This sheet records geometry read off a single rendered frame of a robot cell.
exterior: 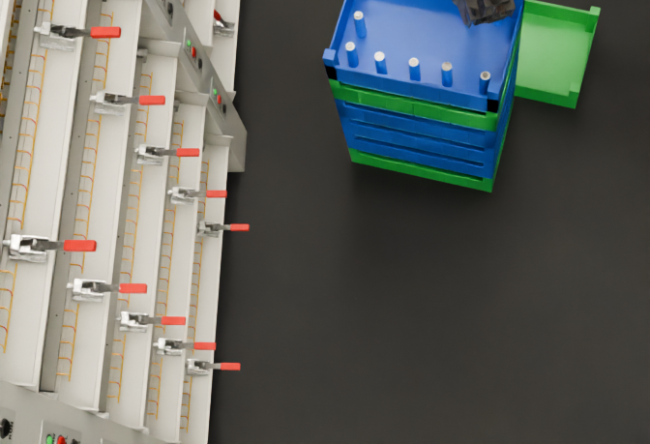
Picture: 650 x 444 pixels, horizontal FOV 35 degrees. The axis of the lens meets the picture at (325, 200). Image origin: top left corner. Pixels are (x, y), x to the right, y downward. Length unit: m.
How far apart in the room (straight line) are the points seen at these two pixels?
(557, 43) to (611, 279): 0.53
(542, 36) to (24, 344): 1.43
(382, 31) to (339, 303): 0.58
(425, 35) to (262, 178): 0.55
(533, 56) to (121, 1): 1.02
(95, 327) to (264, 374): 0.75
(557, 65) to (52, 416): 1.39
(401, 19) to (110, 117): 0.61
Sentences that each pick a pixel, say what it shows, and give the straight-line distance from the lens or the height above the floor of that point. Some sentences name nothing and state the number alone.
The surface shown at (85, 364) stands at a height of 0.74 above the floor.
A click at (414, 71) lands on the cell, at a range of 1.72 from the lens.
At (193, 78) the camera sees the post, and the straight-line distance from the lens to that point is 1.80.
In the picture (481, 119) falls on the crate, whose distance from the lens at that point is 1.78.
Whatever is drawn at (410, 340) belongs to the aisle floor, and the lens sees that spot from 2.04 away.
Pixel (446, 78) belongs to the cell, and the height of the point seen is 0.44.
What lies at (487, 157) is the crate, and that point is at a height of 0.19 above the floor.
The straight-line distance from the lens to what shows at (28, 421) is 1.16.
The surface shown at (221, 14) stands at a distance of 2.17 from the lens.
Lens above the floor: 2.00
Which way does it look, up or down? 70 degrees down
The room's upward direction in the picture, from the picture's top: 21 degrees counter-clockwise
